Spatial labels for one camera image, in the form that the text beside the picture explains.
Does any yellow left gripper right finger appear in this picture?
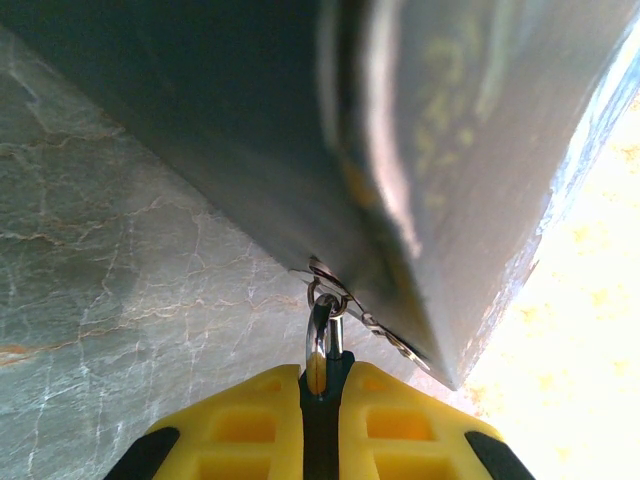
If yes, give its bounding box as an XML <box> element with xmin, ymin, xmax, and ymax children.
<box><xmin>339</xmin><ymin>360</ymin><xmax>536</xmax><ymax>480</ymax></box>

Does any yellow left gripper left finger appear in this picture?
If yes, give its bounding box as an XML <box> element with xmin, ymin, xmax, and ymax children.
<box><xmin>102</xmin><ymin>363</ymin><xmax>306</xmax><ymax>480</ymax></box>

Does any small silver key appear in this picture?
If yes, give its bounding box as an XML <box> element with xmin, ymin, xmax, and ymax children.
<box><xmin>360</xmin><ymin>310</ymin><xmax>432</xmax><ymax>374</ymax></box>

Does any small black padlock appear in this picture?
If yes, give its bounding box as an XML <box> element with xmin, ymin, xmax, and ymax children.
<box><xmin>298</xmin><ymin>292</ymin><xmax>357</xmax><ymax>480</ymax></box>

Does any silver key ring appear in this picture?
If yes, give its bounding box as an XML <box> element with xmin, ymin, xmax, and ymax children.
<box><xmin>289</xmin><ymin>254</ymin><xmax>369</xmax><ymax>324</ymax></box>

